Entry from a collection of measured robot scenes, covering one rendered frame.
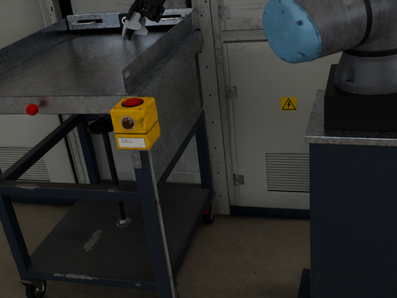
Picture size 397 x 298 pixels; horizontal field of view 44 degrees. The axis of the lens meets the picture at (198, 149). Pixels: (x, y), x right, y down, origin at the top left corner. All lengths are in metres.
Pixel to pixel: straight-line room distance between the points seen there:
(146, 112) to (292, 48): 0.34
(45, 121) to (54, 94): 0.92
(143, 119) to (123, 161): 1.22
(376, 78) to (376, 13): 0.15
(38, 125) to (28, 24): 0.48
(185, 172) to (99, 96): 0.92
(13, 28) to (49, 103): 0.73
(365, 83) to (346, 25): 0.17
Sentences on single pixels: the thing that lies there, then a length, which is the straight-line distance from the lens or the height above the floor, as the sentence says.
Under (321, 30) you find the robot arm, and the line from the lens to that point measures 1.07.
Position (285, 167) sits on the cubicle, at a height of 0.27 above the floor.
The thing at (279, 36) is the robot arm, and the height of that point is 1.00.
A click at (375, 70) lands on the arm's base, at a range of 1.22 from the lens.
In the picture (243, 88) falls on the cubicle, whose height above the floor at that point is 0.61.
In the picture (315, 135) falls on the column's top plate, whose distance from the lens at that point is 1.23.
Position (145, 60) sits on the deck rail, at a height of 0.89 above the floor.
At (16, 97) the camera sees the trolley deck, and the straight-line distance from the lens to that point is 1.51.
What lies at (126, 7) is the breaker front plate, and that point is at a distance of 2.06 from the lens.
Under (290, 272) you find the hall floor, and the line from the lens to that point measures 1.96.
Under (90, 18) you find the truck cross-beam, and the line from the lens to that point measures 2.13.
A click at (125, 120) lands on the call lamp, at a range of 1.08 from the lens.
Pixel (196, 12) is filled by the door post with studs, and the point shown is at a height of 0.91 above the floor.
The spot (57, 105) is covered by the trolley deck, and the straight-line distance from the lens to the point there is 1.45.
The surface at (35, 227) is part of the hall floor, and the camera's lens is 2.49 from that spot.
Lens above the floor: 1.28
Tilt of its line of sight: 26 degrees down
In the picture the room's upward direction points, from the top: 7 degrees counter-clockwise
